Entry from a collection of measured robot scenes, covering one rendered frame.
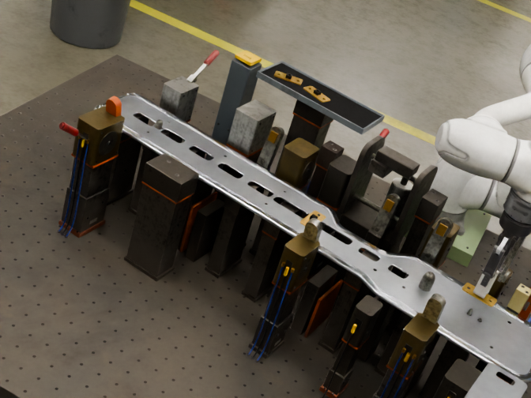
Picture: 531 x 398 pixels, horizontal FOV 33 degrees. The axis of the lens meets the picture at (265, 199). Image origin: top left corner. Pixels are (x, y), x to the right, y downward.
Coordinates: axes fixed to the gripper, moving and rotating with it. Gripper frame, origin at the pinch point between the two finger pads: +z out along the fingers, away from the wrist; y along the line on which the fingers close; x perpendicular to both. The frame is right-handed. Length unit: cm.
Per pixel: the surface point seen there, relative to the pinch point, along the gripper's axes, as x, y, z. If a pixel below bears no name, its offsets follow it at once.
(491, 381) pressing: 13.1, 18.4, 10.7
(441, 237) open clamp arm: -17.0, -14.7, 4.3
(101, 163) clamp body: -102, 20, 16
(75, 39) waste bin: -273, -170, 105
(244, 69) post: -94, -30, -3
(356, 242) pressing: -33.9, -1.8, 10.4
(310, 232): -40.8, 15.2, 3.5
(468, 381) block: 8.8, 20.1, 12.6
